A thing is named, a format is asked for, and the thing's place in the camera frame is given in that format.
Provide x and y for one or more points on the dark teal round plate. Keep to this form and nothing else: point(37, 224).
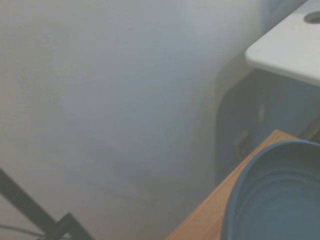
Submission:
point(275, 200)

